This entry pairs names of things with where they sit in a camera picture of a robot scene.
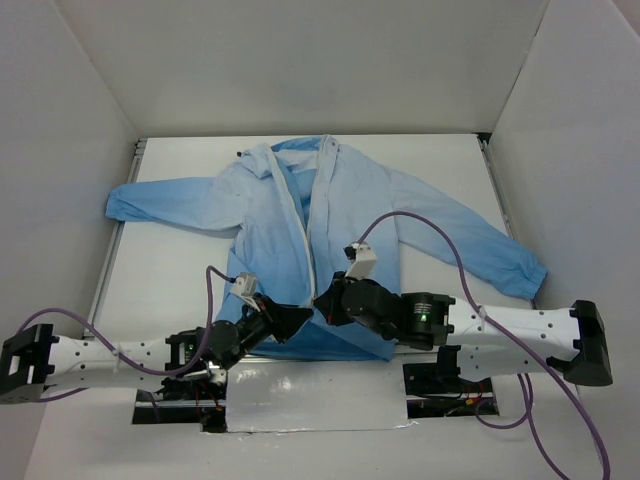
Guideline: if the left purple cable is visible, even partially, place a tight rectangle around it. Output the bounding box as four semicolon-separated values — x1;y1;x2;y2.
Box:
14;265;239;405

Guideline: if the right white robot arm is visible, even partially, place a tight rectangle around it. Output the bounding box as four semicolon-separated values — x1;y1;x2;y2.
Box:
314;272;613;391

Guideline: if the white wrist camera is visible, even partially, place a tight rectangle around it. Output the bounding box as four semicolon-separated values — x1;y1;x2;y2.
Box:
231;272;258;310
344;241;377;280

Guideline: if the light blue zip jacket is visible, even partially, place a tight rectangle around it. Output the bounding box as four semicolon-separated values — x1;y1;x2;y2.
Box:
104;132;549;362

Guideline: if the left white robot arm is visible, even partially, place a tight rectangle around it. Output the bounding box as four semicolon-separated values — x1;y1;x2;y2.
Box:
1;296;313;405

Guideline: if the purple cable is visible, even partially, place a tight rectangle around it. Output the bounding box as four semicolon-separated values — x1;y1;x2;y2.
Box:
357;210;611;480
14;265;239;405

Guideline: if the aluminium rail frame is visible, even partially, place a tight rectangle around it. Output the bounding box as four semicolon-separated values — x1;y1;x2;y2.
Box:
74;130;557;426

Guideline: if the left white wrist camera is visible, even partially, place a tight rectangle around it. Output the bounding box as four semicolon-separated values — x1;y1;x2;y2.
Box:
231;272;258;310

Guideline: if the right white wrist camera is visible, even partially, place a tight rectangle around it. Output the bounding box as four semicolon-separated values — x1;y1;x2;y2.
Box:
344;241;377;280

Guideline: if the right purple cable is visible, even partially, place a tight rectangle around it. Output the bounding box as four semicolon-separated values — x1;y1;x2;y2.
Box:
357;210;611;480

